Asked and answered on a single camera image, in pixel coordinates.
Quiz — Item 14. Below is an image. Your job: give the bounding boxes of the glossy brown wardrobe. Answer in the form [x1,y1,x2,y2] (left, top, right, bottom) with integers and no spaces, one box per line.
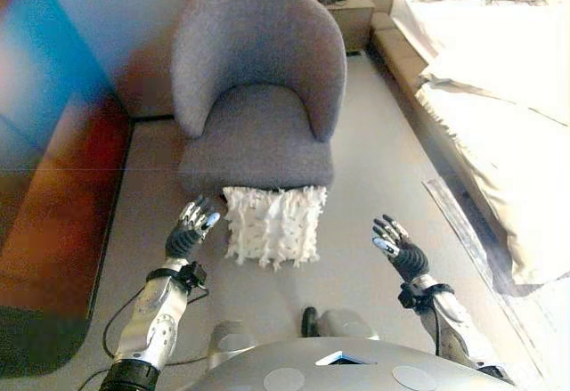
[0,0,134,379]

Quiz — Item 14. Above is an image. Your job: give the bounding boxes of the silver left robot leg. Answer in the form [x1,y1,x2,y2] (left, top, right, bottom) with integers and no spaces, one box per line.
[208,319,258,371]

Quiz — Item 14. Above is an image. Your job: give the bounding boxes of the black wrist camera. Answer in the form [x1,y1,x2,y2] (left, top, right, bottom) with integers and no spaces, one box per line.
[397,286,422,310]
[180,262,208,292]

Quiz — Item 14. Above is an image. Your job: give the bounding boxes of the grey fabric tub armchair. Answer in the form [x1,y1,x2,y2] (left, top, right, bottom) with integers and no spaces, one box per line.
[170,0,348,196]

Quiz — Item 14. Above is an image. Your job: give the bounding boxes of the silver robot torso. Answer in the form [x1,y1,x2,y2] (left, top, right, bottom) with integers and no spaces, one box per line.
[177,337,517,391]

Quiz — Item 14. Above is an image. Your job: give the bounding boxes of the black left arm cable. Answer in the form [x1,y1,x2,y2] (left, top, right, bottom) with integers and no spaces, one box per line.
[77,283,210,391]

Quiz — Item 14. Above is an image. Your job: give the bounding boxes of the beige wooden nightstand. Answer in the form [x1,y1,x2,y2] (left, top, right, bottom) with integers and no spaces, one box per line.
[302,0,376,56]

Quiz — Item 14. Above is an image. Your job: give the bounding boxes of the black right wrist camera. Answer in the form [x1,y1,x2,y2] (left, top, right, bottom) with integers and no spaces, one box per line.
[397,286,422,310]

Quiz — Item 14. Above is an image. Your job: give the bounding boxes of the white fringed cushion black dashes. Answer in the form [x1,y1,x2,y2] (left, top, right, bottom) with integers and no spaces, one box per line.
[221,184,329,272]

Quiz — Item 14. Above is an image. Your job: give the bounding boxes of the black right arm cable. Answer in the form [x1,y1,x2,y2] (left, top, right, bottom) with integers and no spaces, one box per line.
[432,305,443,353]

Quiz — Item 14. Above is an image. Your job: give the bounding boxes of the beige upholstered bed frame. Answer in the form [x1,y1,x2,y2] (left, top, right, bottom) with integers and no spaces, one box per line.
[362,0,446,111]

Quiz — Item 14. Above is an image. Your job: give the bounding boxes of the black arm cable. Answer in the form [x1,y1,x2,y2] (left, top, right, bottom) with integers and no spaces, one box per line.
[77,283,210,391]
[432,305,443,353]

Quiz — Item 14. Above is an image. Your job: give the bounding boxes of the bed with white bedding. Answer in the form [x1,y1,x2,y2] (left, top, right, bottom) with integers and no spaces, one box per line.
[390,0,570,286]

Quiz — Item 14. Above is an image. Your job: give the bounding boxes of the black right robot foot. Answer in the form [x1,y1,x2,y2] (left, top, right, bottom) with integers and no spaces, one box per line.
[300,305,320,338]

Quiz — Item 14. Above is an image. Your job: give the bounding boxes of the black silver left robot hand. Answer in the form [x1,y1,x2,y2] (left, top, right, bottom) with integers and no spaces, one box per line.
[164,193,223,261]

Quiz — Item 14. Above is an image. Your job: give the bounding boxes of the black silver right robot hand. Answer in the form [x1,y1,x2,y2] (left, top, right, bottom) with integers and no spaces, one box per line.
[371,214,431,283]

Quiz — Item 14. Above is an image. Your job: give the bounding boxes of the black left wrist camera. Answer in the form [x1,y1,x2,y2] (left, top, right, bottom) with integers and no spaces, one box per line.
[180,262,208,292]

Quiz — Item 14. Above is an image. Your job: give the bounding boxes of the silver robot leg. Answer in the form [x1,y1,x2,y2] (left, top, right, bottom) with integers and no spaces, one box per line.
[208,319,258,371]
[318,309,380,341]

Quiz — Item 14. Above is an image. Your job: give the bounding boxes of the silver right robot leg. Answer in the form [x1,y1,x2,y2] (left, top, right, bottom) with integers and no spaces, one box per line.
[318,309,380,341]

